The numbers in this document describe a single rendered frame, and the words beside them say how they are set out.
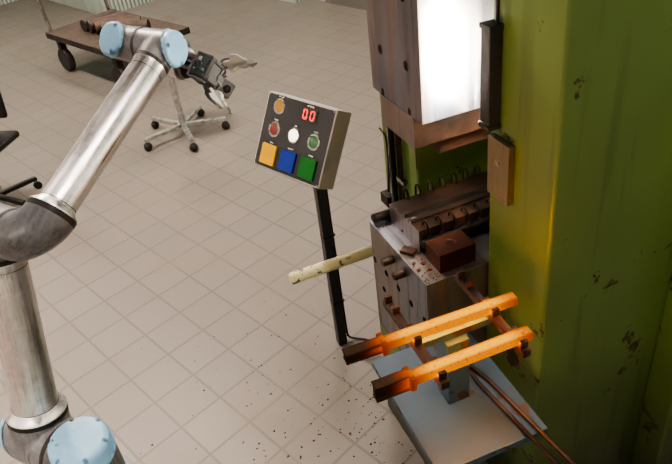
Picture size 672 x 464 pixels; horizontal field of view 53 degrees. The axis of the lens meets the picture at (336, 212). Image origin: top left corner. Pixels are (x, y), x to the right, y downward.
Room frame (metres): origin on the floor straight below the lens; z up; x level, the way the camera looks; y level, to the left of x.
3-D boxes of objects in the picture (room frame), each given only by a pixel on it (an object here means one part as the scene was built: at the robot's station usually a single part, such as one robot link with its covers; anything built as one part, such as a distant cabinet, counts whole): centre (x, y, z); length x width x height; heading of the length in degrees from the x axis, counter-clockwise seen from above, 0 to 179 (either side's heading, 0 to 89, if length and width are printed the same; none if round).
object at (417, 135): (1.77, -0.40, 1.32); 0.42 x 0.20 x 0.10; 109
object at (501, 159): (1.45, -0.43, 1.27); 0.09 x 0.02 x 0.17; 19
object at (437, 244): (1.55, -0.32, 0.95); 0.12 x 0.09 x 0.07; 109
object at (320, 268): (2.00, -0.01, 0.62); 0.44 x 0.05 x 0.05; 109
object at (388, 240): (1.72, -0.43, 0.69); 0.56 x 0.38 x 0.45; 109
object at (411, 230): (1.77, -0.40, 0.96); 0.42 x 0.20 x 0.09; 109
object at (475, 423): (1.19, -0.24, 0.75); 0.40 x 0.30 x 0.02; 17
